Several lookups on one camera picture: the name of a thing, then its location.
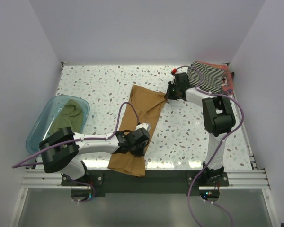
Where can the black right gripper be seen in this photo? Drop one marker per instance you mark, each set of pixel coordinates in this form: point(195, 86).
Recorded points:
point(168, 95)

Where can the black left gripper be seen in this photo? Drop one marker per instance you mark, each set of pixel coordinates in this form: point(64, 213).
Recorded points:
point(141, 152)

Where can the tan ribbed tank top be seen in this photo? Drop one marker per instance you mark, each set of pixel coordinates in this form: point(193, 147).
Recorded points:
point(147, 105)

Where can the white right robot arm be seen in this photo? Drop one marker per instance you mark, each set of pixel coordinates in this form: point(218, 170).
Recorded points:
point(218, 117)

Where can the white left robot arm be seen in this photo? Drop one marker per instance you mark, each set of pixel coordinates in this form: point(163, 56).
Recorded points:
point(62, 147)

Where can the striped folded tank top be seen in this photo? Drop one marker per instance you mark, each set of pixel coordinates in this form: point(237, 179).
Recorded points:
point(206, 77)

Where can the red patterned folded tank top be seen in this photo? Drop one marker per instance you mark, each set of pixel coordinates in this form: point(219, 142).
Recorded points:
point(227, 83)

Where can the olive green tank top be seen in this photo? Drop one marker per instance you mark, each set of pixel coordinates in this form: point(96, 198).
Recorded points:
point(70, 116)

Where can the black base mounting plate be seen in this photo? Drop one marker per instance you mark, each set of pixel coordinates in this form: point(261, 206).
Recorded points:
point(155, 181)

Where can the translucent blue plastic bin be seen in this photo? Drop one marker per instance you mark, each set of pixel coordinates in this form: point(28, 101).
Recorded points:
point(40, 130)

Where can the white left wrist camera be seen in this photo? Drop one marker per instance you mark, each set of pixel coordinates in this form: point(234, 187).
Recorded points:
point(146, 126)

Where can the aluminium frame rail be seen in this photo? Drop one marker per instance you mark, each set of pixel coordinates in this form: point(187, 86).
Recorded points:
point(251, 179)

